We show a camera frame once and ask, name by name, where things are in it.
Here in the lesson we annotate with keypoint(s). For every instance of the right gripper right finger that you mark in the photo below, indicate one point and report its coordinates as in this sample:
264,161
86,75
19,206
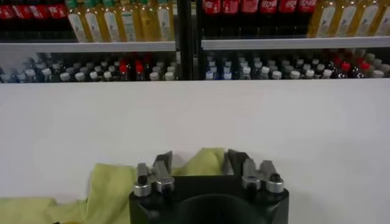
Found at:
253,179

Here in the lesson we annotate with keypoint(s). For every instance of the small blue water bottle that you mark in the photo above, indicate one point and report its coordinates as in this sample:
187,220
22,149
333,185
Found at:
227,75
209,75

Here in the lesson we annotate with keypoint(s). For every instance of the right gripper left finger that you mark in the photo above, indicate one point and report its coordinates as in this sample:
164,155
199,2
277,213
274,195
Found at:
161,179

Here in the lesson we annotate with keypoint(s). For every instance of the white shelf board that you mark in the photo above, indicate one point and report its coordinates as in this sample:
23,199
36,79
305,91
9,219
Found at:
91,46
292,43

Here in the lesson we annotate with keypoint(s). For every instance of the green cap yellow tea bottle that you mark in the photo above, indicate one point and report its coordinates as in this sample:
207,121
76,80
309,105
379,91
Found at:
129,25
365,19
345,19
383,24
76,25
323,19
148,24
112,25
165,22
94,25

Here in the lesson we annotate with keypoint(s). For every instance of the small red cap cola bottle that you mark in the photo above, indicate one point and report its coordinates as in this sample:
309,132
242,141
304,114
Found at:
345,67
123,69
365,66
139,69

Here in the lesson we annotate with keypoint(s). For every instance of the light green t-shirt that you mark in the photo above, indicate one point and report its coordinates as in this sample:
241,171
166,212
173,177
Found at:
109,188

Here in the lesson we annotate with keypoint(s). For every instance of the black frame drinks cabinet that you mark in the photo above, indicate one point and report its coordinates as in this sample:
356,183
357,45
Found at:
182,30
198,30

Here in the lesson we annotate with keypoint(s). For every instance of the small white cap dark bottle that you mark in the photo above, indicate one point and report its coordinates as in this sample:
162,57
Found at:
107,75
65,76
295,74
94,75
276,75
327,72
80,76
309,73

